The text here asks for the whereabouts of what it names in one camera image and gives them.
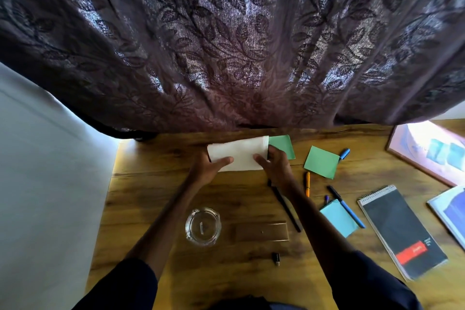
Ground person's left hand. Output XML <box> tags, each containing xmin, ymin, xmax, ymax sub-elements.
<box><xmin>189</xmin><ymin>150</ymin><xmax>234</xmax><ymax>188</ymax></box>

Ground black spiral notepad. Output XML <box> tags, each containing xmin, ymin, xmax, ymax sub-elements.
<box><xmin>357</xmin><ymin>185</ymin><xmax>448</xmax><ymax>282</ymax></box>

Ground pink framed picture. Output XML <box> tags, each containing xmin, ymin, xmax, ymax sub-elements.
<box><xmin>386</xmin><ymin>121</ymin><xmax>465</xmax><ymax>187</ymax></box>

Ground person's right forearm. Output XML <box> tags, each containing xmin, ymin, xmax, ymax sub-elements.
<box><xmin>274</xmin><ymin>183</ymin><xmax>359</xmax><ymax>275</ymax></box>

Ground blue and white magazine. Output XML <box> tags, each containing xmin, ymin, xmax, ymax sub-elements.
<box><xmin>427</xmin><ymin>186</ymin><xmax>465</xmax><ymax>251</ymax></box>

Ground person's right hand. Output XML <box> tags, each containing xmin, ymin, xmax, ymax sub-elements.
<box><xmin>253</xmin><ymin>145</ymin><xmax>298</xmax><ymax>196</ymax></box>

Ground person's dark left sleeve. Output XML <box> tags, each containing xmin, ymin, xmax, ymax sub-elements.
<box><xmin>72</xmin><ymin>257</ymin><xmax>159</xmax><ymax>310</ymax></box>

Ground blue pen with black cap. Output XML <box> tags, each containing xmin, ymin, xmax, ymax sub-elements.
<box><xmin>326</xmin><ymin>186</ymin><xmax>366</xmax><ymax>229</ymax></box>

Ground person's left forearm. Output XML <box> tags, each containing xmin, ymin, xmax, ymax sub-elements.
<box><xmin>125</xmin><ymin>175</ymin><xmax>210</xmax><ymax>281</ymax></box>

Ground person's dark right sleeve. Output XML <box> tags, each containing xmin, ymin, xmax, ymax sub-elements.
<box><xmin>323</xmin><ymin>250</ymin><xmax>424</xmax><ymax>310</ymax></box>

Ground light blue sticky note pad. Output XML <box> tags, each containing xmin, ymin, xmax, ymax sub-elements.
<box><xmin>320</xmin><ymin>199</ymin><xmax>360</xmax><ymax>239</ymax></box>

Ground clear glass ashtray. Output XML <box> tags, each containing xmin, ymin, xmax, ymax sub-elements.
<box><xmin>185</xmin><ymin>207</ymin><xmax>222</xmax><ymax>247</ymax></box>

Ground white paper napkin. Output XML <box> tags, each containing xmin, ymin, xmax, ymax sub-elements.
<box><xmin>207</xmin><ymin>136</ymin><xmax>270</xmax><ymax>172</ymax></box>

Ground purple leaf-pattern curtain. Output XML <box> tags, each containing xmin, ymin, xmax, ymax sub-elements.
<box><xmin>0</xmin><ymin>0</ymin><xmax>465</xmax><ymax>140</ymax></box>

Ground green sticky note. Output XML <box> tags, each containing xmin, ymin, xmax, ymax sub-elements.
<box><xmin>268</xmin><ymin>135</ymin><xmax>296</xmax><ymax>161</ymax></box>
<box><xmin>304</xmin><ymin>146</ymin><xmax>341</xmax><ymax>180</ymax></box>

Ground person's dark sleeve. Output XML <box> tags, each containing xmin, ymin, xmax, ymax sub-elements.
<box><xmin>72</xmin><ymin>257</ymin><xmax>159</xmax><ymax>310</ymax></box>
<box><xmin>323</xmin><ymin>250</ymin><xmax>424</xmax><ymax>310</ymax></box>

